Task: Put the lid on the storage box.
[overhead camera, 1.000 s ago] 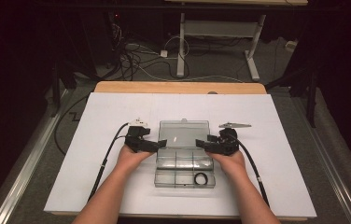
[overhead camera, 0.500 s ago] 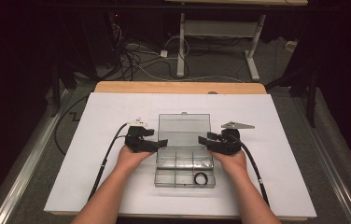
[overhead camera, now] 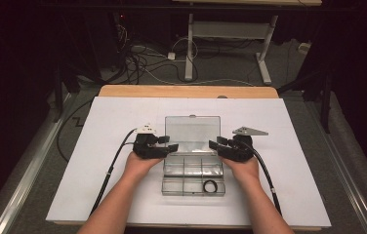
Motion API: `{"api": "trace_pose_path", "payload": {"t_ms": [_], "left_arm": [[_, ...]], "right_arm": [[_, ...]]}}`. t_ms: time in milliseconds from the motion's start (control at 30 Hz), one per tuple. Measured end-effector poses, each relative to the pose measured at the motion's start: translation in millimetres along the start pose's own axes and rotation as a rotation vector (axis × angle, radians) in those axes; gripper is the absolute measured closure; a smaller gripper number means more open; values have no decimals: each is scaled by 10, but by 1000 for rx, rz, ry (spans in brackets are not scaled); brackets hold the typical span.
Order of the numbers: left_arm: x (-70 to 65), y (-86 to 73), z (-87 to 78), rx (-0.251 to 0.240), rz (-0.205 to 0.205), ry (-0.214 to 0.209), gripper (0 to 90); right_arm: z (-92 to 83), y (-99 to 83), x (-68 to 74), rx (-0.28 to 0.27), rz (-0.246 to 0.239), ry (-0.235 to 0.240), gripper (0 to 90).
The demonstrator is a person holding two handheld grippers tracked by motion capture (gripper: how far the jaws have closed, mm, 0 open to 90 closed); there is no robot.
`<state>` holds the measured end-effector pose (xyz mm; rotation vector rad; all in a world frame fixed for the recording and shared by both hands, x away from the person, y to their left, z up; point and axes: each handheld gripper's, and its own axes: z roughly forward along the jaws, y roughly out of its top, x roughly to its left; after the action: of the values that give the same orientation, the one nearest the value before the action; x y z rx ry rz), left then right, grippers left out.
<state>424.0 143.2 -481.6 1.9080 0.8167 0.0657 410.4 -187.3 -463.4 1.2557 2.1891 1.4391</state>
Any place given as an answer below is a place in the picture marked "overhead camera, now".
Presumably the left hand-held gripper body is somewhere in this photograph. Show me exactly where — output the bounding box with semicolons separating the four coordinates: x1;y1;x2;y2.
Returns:
132;124;170;160

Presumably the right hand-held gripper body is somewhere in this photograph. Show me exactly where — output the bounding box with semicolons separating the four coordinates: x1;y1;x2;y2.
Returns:
223;126;269;163

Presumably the clear plastic compartment box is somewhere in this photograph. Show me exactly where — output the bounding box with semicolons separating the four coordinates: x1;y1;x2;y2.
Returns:
161;114;226;197

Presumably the black rubber ring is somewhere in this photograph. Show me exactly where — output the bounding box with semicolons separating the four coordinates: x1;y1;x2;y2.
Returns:
203;179;219;194

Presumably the person's left hand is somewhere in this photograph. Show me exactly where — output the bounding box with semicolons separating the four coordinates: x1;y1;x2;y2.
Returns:
123;152;165;181

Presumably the person's right hand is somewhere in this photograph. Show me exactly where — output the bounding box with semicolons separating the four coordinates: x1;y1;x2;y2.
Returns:
220;155;261;186

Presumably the white table cover sheet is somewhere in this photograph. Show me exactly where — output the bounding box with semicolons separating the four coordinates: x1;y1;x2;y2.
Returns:
45;96;332;228

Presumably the black metal stand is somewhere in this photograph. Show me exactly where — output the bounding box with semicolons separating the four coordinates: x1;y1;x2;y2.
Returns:
53;64;82;124
277;64;334;135

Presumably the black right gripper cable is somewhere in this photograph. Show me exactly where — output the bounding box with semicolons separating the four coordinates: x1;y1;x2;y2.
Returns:
241;138;283;216

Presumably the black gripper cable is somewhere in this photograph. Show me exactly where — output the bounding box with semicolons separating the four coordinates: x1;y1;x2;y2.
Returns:
89;128;138;216
241;138;283;216

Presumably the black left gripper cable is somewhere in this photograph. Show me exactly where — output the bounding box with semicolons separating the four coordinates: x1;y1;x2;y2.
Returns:
89;128;138;216

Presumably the long white floor cable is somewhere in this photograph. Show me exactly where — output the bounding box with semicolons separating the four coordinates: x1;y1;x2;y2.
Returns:
143;67;256;88

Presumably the tangle of black floor cables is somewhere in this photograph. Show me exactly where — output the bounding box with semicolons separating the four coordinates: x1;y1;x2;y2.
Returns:
116;23;202;86

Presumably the thin black floor cable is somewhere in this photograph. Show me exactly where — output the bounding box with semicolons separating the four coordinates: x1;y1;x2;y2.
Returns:
56;98;94;163

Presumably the aluminium floor rail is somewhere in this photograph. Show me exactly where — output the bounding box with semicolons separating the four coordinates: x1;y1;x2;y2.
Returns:
305;100;367;234
0;92;75;234

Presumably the white metal frame desk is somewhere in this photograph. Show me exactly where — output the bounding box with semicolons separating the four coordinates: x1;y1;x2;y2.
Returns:
171;0;323;86

